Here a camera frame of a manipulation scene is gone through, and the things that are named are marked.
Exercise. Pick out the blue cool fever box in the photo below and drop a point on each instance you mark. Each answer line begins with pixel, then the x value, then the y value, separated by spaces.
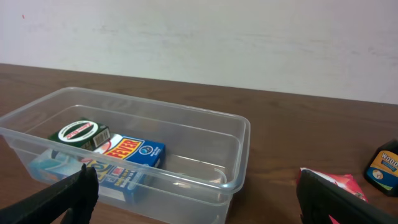
pixel 114 181

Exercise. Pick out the dark bottle yellow label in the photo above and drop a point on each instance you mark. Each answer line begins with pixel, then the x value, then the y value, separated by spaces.
pixel 381 171

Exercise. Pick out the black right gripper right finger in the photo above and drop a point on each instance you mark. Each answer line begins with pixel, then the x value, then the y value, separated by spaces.
pixel 323 201

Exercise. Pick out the red panadol box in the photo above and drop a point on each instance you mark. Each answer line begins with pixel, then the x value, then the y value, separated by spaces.
pixel 347 182

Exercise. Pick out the green round-logo box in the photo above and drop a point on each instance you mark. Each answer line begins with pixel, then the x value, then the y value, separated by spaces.
pixel 83 133

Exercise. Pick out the clear plastic container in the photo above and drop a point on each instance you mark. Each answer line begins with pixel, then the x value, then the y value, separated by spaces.
pixel 205 158

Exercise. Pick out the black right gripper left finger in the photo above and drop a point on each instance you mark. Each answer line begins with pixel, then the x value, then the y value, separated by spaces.
pixel 74 197

